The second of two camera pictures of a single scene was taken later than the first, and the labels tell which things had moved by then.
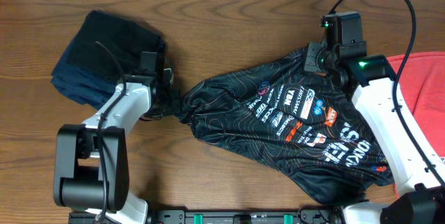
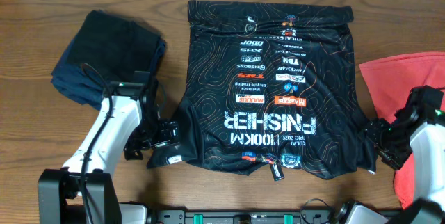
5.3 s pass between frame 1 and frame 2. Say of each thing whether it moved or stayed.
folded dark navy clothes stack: stayed
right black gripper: moved
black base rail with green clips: stayed
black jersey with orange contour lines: moved
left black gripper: moved
